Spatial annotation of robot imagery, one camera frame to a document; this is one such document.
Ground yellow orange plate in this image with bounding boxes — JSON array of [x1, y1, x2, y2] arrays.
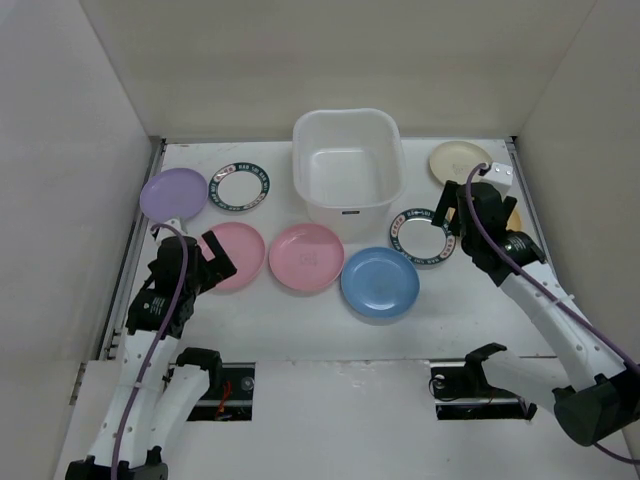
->
[[445, 208, 522, 231]]

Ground cream plate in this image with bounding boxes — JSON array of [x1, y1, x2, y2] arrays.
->
[[428, 141, 493, 185]]

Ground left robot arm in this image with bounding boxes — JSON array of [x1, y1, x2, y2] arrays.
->
[[65, 227, 237, 479]]

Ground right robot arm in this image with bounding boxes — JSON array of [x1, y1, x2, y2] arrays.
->
[[433, 181, 639, 446]]

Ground white plastic bin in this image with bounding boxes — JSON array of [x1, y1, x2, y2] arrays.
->
[[292, 108, 407, 241]]

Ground left pink plate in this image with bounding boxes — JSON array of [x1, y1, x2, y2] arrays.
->
[[207, 222, 266, 293]]

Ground pink plate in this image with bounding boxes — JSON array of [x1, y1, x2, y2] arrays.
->
[[268, 223, 345, 293], [207, 222, 266, 293]]

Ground right green-rimmed white plate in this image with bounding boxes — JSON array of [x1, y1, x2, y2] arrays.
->
[[389, 208, 457, 267]]

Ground green-rimmed white plate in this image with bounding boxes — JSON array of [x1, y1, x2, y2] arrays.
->
[[209, 162, 271, 212], [389, 208, 457, 267]]

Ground left green-rimmed white plate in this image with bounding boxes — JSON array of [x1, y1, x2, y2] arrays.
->
[[209, 162, 271, 212]]

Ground right pink plate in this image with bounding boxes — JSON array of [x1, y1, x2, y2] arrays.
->
[[268, 223, 345, 293]]

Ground purple plate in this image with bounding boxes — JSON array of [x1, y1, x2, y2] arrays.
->
[[139, 168, 208, 223]]

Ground blue plate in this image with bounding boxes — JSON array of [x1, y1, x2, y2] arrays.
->
[[340, 247, 421, 323]]

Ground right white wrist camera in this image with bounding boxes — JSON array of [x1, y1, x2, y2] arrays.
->
[[480, 162, 514, 197]]

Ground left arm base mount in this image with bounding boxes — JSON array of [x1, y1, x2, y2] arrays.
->
[[187, 363, 256, 422]]

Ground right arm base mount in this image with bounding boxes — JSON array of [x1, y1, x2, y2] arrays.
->
[[428, 361, 537, 421]]

